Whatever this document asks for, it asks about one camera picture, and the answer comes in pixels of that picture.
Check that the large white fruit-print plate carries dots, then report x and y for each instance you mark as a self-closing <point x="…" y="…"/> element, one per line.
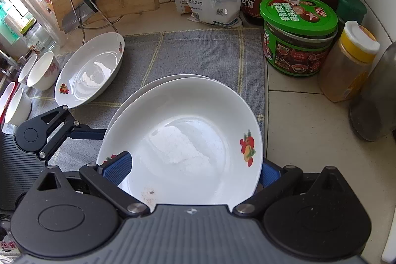
<point x="185" y="134"/>

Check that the white plate with centre stain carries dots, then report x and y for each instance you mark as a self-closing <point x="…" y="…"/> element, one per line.
<point x="133" y="95"/>

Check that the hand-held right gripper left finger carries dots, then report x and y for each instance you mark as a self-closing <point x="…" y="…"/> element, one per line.
<point x="116" y="169"/>

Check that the green cap bottle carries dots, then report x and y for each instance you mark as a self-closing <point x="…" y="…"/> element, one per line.
<point x="351" y="10"/>

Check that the deep white fruit-print plate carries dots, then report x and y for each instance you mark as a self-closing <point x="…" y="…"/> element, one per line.
<point x="89" y="72"/>

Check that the green lid sauce jar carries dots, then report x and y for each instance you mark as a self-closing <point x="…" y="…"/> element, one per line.
<point x="297" y="35"/>

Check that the grey teal checked cloth mat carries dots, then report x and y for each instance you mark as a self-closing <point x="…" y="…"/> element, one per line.
<point x="191" y="53"/>

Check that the glass jar with label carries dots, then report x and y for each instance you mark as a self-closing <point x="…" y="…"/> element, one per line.
<point x="38" y="38"/>

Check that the yellow lid spice bottle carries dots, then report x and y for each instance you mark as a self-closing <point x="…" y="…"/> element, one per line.
<point x="346" y="69"/>

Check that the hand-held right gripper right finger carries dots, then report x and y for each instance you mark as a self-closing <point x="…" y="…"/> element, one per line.
<point x="270" y="176"/>

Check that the white bowl with pink flowers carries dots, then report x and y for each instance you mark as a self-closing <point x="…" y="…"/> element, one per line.
<point x="18" y="107"/>
<point x="43" y="72"/>
<point x="24" y="70"/>

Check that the dark grey bottle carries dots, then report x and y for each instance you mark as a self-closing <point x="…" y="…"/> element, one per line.
<point x="376" y="97"/>

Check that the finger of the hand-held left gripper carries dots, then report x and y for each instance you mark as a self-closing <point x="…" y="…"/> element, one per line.
<point x="89" y="134"/>

